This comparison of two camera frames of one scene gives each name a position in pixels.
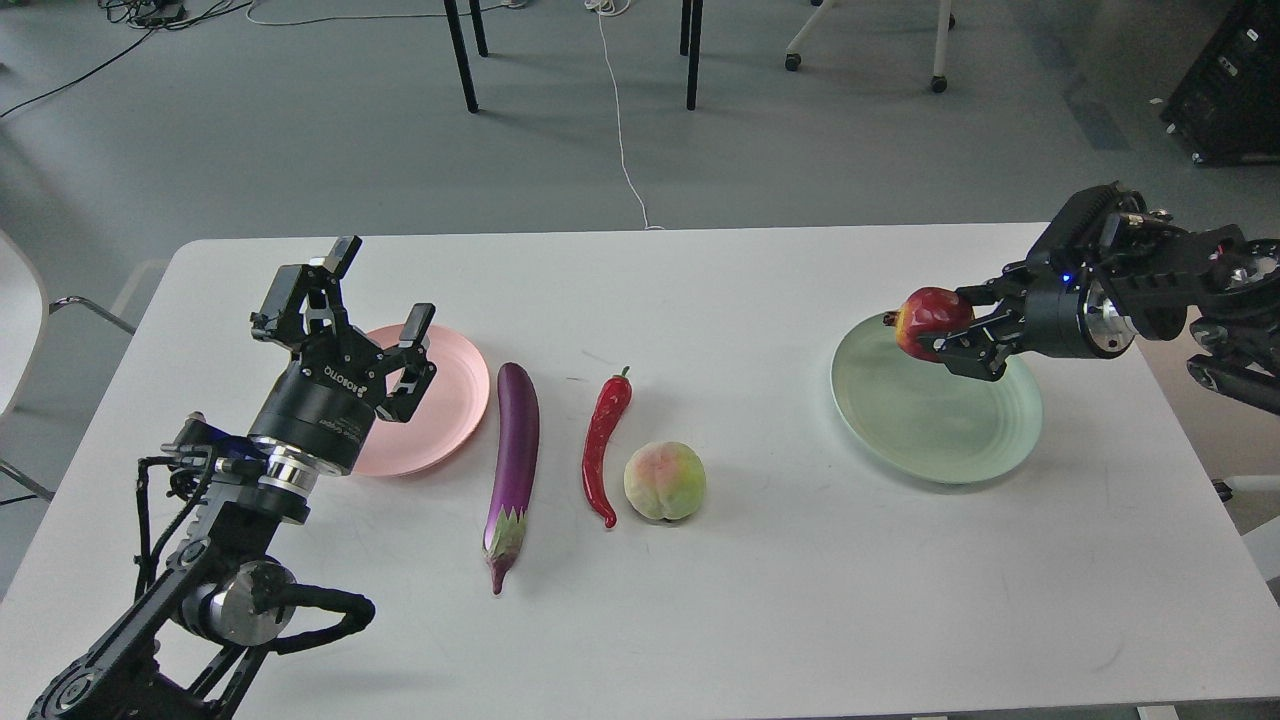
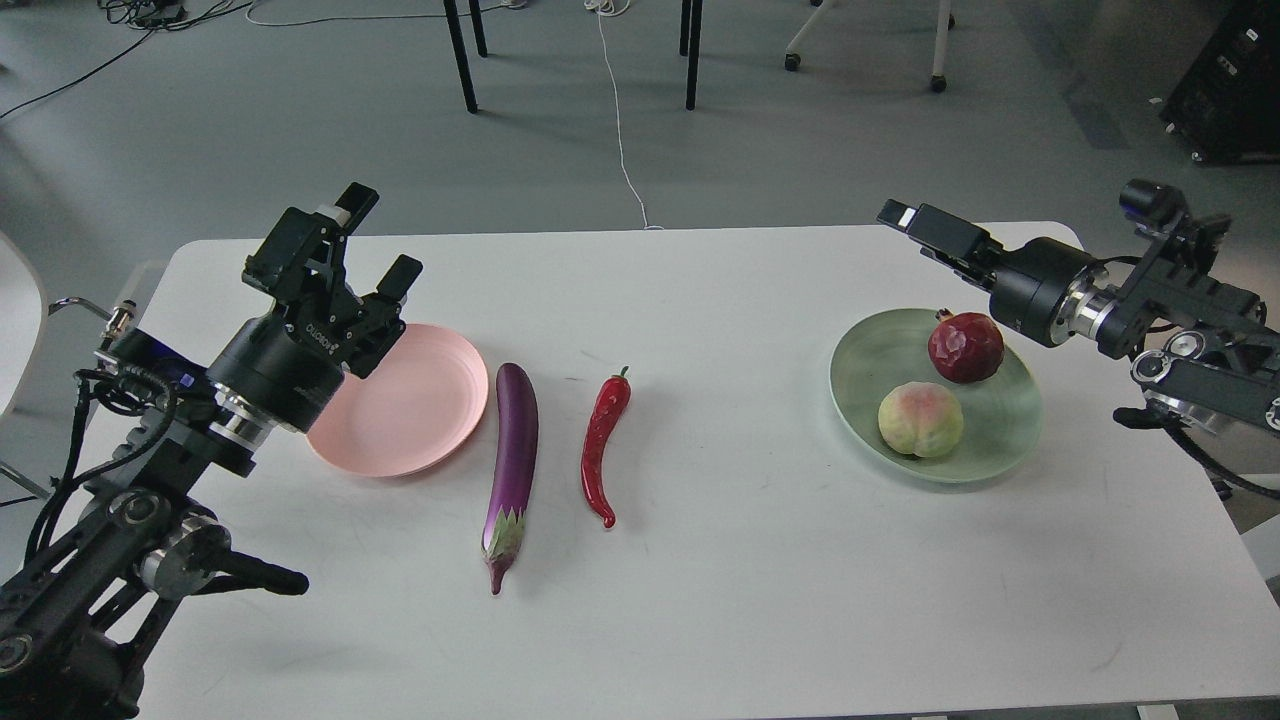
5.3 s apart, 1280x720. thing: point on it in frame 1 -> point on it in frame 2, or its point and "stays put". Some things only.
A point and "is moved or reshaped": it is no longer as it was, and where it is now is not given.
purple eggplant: (517, 433) stays put
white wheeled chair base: (946, 23) stays put
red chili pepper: (615, 397) stays put
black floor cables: (155, 15) stays put
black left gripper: (322, 406) -> (286, 367)
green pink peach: (665, 479) -> (920, 418)
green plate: (925, 420) stays put
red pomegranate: (927, 312) is moved or reshaped
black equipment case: (1226, 107) stays put
